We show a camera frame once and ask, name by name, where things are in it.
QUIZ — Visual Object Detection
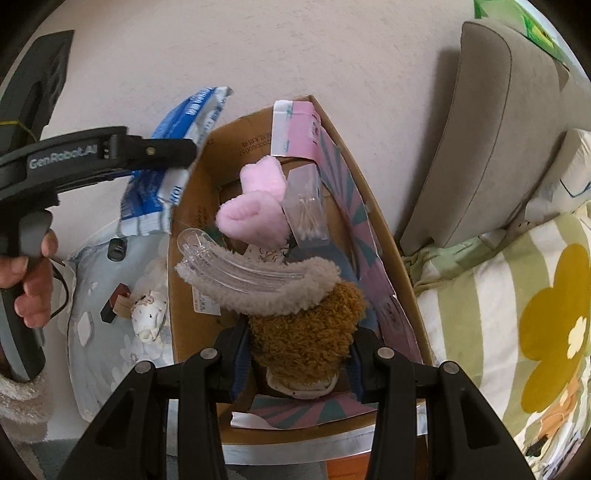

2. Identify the pink printed cardboard box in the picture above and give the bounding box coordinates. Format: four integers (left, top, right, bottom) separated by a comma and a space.
167, 95, 435, 446

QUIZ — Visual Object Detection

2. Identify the blue plastic packet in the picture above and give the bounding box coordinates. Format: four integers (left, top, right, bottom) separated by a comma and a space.
121, 85, 234, 234

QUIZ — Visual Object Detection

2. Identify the green tissue pack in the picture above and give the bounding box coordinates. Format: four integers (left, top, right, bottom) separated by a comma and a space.
473, 0, 571, 63

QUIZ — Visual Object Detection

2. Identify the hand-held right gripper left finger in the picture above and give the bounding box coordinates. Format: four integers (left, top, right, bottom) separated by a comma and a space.
85, 323, 252, 480

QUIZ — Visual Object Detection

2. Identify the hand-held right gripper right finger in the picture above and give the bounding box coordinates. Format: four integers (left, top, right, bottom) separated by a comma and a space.
351, 330, 515, 480

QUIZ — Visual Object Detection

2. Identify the clear cotton swab box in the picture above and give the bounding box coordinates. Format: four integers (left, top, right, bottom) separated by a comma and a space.
281, 166, 331, 245

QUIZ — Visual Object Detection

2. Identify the person's left forearm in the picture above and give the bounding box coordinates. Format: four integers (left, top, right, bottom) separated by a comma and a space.
0, 364, 51, 444

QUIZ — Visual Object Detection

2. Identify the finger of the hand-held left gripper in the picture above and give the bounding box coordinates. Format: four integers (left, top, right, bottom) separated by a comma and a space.
111, 127, 198, 168
55, 167, 139, 193

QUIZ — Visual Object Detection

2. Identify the small brown black box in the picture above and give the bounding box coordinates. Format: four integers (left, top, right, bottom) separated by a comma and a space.
99, 282, 132, 324

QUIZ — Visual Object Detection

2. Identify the person's left hand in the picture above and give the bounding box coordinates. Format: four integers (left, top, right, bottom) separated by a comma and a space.
0, 228, 59, 328

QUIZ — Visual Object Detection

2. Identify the brown plush slipper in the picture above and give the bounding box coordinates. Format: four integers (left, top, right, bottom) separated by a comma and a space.
174, 251, 370, 400

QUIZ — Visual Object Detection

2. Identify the grey cushion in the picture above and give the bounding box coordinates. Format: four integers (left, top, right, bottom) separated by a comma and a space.
399, 18, 578, 257

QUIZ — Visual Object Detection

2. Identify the clear curved plastic piece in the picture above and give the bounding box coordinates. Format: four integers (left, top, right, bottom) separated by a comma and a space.
175, 227, 308, 289

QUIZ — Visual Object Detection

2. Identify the green yellow floral blanket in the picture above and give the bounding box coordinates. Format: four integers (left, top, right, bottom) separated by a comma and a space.
402, 215, 591, 480

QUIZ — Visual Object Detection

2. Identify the thin black cable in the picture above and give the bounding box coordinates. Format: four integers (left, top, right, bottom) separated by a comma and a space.
46, 261, 71, 319

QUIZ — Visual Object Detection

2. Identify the pink fluffy sock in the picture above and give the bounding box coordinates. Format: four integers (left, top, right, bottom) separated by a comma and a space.
240, 156, 289, 199
216, 189, 291, 245

